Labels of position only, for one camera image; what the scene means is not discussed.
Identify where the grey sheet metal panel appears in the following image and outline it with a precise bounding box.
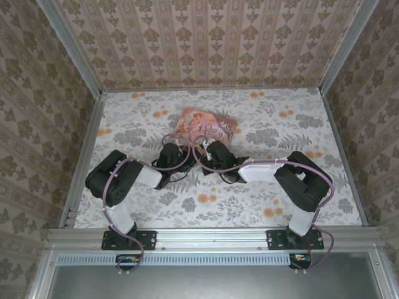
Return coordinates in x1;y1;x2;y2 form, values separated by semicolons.
46;264;383;299

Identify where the black cable connector box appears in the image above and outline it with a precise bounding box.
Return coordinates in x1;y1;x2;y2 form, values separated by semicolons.
289;252;313;270
117;254;142;272

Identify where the aluminium table side rail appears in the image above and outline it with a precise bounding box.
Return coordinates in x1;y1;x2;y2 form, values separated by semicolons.
319;88;373;227
58;92;107;230

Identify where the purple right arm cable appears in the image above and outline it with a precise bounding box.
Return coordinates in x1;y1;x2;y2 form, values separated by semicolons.
193;136;336;275

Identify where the aluminium front frame rail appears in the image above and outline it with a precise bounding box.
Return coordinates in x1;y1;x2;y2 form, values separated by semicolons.
46;226;386;252

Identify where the grey slotted cable duct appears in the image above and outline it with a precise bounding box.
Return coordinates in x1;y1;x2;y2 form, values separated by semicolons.
57;252;340;266

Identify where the pink fairy picture book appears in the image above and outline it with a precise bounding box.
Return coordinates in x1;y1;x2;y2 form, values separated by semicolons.
175;107;240;147

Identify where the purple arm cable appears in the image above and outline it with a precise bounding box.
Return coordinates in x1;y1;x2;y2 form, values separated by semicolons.
193;136;336;275
102;133;191;277

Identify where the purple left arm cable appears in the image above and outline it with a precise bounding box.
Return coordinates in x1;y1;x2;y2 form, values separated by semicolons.
102;133;191;277

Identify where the aluminium frame corner post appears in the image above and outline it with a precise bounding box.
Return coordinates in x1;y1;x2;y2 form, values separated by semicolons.
318;0;377;94
39;0;104;96

